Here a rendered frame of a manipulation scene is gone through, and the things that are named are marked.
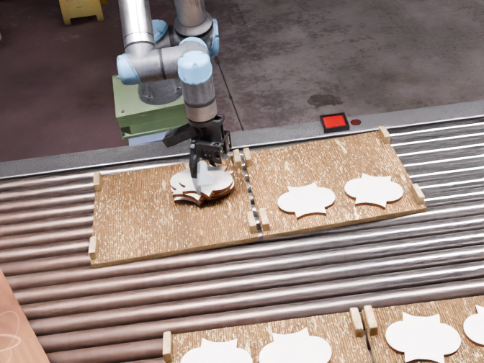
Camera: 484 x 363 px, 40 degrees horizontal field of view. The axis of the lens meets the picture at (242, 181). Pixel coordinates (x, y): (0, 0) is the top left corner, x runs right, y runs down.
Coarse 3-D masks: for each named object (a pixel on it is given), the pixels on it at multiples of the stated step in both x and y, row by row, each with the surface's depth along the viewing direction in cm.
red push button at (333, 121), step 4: (332, 116) 199; (336, 116) 199; (340, 116) 199; (324, 120) 198; (328, 120) 198; (332, 120) 197; (336, 120) 197; (340, 120) 197; (328, 124) 196; (332, 124) 196; (336, 124) 196; (340, 124) 196; (344, 124) 195
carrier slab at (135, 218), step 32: (224, 160) 186; (96, 192) 180; (128, 192) 179; (160, 192) 177; (96, 224) 170; (128, 224) 168; (160, 224) 167; (192, 224) 166; (224, 224) 165; (128, 256) 159; (160, 256) 160
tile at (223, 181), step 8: (208, 168) 174; (216, 168) 174; (224, 168) 174; (184, 176) 172; (216, 176) 171; (224, 176) 171; (184, 184) 170; (192, 184) 170; (216, 184) 169; (224, 184) 168; (232, 184) 170; (184, 192) 168; (192, 192) 168; (208, 192) 166; (216, 192) 168
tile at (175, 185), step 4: (180, 172) 176; (172, 176) 175; (176, 176) 175; (172, 180) 174; (176, 180) 173; (172, 184) 172; (176, 184) 172; (172, 188) 172; (176, 188) 171; (180, 188) 171; (176, 192) 169; (180, 192) 169; (176, 196) 170; (180, 196) 170; (184, 196) 169; (188, 196) 169; (192, 196) 168; (196, 196) 168; (200, 196) 167; (204, 196) 168; (212, 196) 168; (196, 200) 167
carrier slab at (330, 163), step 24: (312, 144) 188; (336, 144) 187; (360, 144) 186; (384, 144) 184; (264, 168) 181; (288, 168) 180; (312, 168) 179; (336, 168) 178; (360, 168) 177; (384, 168) 176; (264, 192) 173; (336, 192) 170; (408, 192) 167; (288, 216) 165; (312, 216) 164; (336, 216) 163; (360, 216) 162; (384, 216) 162
